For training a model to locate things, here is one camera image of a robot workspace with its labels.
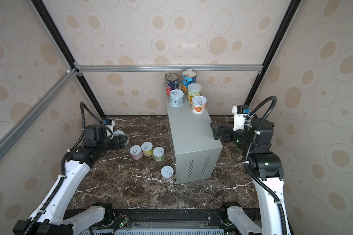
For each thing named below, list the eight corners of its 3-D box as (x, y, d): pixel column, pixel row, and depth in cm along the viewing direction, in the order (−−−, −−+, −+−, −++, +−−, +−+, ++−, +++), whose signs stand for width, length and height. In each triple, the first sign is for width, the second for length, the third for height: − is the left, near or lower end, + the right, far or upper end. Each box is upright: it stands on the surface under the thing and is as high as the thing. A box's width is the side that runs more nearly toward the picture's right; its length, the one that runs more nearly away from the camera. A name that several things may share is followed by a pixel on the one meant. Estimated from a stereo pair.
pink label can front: (161, 180, 88) (160, 176, 83) (162, 169, 93) (161, 165, 87) (173, 180, 88) (173, 176, 83) (173, 169, 93) (173, 165, 87)
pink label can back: (130, 159, 97) (127, 155, 92) (132, 149, 102) (130, 144, 97) (142, 159, 97) (140, 155, 92) (144, 149, 102) (142, 144, 97)
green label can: (153, 161, 96) (151, 156, 91) (154, 151, 101) (153, 146, 96) (164, 161, 96) (163, 156, 91) (165, 151, 101) (164, 146, 96)
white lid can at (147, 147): (141, 155, 99) (139, 151, 94) (143, 145, 104) (141, 141, 99) (153, 155, 99) (151, 151, 94) (154, 145, 104) (153, 141, 99)
